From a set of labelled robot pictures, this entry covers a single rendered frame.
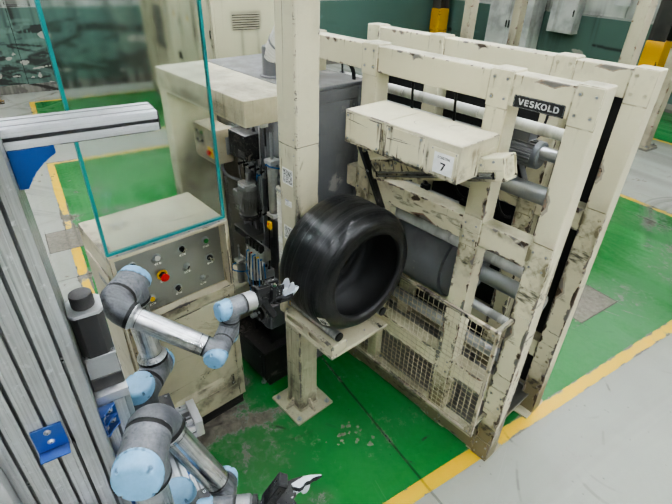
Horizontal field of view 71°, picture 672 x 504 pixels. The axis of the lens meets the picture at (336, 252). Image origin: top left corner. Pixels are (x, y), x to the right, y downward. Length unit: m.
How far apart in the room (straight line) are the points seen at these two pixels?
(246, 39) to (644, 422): 4.66
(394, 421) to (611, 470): 1.20
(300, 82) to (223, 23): 3.34
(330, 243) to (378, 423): 1.45
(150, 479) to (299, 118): 1.37
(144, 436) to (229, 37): 4.45
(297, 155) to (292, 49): 0.41
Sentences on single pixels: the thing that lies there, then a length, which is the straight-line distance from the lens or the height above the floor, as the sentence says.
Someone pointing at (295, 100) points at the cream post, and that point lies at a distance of 1.96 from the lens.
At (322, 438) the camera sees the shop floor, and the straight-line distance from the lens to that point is 2.90.
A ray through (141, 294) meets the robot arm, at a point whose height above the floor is 1.29.
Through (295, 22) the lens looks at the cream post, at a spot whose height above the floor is 2.13.
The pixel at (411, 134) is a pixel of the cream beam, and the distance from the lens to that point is 1.88.
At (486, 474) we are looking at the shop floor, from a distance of 2.92.
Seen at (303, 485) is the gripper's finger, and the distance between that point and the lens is 1.50.
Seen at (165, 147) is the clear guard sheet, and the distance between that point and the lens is 2.07.
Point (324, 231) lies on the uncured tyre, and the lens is 1.87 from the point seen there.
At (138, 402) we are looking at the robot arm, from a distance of 2.00.
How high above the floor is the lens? 2.35
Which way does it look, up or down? 32 degrees down
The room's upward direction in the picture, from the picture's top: 2 degrees clockwise
